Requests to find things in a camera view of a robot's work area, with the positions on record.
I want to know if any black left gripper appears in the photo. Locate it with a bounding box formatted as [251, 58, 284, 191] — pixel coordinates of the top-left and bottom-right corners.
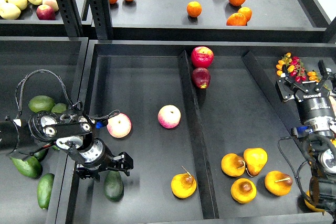
[76, 140, 133, 182]

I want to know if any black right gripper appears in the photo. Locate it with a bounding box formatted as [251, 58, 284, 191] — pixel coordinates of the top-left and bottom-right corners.
[275, 60, 335, 131]

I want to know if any dark green avocado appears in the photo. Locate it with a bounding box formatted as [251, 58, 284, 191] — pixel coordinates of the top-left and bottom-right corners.
[103, 171, 124, 202]

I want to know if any yellow pear with stem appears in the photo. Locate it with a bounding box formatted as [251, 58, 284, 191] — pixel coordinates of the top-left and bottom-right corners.
[171, 166, 197, 199]

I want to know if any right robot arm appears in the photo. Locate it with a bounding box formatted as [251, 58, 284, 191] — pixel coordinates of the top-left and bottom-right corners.
[275, 60, 335, 217]

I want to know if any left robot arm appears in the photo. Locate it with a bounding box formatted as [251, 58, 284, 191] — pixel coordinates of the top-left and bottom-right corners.
[1, 69, 133, 181]

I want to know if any green avocado bottom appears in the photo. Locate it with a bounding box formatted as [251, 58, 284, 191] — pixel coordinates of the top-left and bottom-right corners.
[37, 173, 55, 209]

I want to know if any green avocado middle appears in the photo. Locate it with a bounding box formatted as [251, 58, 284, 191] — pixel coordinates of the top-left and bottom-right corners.
[33, 149, 48, 162]

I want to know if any green avocado lower left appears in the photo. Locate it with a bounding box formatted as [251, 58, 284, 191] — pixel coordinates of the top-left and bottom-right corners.
[10, 156, 42, 178]

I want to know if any green avocado upper right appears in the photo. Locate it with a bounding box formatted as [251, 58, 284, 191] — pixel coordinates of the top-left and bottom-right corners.
[51, 103, 68, 113]

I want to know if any green avocado top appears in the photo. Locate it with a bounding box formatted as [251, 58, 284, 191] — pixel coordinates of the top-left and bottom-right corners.
[28, 95, 55, 113]

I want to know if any tall yellow pear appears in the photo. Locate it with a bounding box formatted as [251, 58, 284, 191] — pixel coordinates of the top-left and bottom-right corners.
[243, 147, 268, 177]

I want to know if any yellow pear with twig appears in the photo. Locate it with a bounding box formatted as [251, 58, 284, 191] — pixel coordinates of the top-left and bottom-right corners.
[264, 170, 293, 196]

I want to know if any yellow pear brown top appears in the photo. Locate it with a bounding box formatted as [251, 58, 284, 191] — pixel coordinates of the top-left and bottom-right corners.
[221, 153, 246, 177]

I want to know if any yellow pear far right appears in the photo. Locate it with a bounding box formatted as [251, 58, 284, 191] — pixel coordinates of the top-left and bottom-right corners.
[304, 199, 325, 213]

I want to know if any red cherry tomato bunch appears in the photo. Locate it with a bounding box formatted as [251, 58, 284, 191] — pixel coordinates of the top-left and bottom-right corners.
[287, 56, 307, 83]

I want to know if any orange cherry tomato bunch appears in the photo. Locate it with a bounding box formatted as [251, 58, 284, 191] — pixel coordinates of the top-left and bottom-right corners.
[276, 52, 295, 76]

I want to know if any black bin divider right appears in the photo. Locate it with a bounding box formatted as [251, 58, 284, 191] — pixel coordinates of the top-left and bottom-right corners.
[241, 50, 336, 198]

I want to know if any black bin divider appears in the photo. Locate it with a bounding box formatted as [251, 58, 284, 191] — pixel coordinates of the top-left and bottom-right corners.
[241, 50, 336, 198]
[177, 50, 219, 219]

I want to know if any pink apple right bin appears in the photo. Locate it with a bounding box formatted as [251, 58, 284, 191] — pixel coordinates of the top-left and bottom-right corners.
[329, 96, 336, 115]

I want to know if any pink apple left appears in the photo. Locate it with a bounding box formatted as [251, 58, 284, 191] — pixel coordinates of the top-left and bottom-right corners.
[107, 113, 132, 138]

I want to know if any pink apple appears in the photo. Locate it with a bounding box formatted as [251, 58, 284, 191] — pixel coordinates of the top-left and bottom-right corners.
[107, 113, 132, 138]
[157, 104, 181, 129]

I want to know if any pink apple centre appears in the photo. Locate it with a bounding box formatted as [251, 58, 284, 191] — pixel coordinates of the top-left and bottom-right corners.
[157, 104, 181, 129]

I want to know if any orange behind front right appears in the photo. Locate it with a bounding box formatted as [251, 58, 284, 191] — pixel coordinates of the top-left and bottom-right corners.
[238, 7, 253, 22]

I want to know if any dark red apple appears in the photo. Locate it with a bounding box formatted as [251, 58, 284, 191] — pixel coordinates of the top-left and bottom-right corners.
[191, 67, 211, 89]

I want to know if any bright red apple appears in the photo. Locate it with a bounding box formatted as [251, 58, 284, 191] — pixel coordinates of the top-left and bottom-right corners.
[191, 46, 214, 68]

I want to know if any black centre bin tray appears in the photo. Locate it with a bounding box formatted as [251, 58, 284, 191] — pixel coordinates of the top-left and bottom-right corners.
[68, 40, 335, 223]

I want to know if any black bin divider left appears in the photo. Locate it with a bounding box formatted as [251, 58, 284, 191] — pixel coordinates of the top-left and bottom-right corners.
[177, 50, 219, 219]

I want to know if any orange centre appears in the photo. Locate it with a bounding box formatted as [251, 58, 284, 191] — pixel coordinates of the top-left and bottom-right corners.
[186, 1, 202, 18]

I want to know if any black shelf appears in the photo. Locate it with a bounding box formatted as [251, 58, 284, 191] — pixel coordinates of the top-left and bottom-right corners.
[110, 0, 335, 43]
[0, 0, 89, 37]

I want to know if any black upper left shelf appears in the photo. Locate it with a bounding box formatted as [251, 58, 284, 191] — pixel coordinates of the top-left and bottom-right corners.
[0, 0, 89, 37]

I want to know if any orange tomato string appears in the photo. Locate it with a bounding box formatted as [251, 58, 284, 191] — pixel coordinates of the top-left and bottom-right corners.
[307, 70, 331, 91]

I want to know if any perforated shelf post right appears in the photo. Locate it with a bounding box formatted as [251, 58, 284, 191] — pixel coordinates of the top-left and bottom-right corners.
[88, 0, 113, 40]

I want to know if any perforated shelf post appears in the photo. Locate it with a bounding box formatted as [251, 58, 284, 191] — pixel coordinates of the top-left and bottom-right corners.
[56, 0, 83, 37]
[88, 0, 113, 40]

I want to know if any perforated shelf post left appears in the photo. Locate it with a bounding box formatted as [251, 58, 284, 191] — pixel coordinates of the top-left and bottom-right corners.
[56, 0, 83, 37]

